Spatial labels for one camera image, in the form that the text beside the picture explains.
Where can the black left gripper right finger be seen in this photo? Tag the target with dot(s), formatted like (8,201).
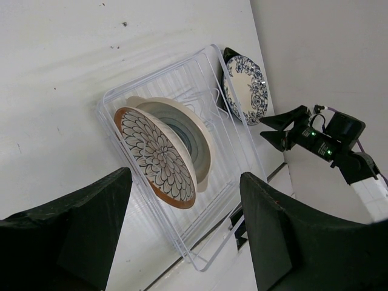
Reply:
(296,247)

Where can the white wire dish rack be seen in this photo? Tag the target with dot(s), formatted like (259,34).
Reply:
(200,232)

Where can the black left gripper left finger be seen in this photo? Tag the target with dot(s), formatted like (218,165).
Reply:
(68,243)

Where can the orange rimmed petal pattern plate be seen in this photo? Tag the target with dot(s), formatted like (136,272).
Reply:
(161,156)

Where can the blue and white patterned plate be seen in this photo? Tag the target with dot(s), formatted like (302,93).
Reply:
(245,89)

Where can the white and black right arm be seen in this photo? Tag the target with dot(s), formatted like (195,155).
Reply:
(359,171)

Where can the cream plate with blue centre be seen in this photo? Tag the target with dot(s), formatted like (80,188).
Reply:
(188,126)

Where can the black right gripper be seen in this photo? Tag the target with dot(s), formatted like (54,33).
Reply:
(301,134)

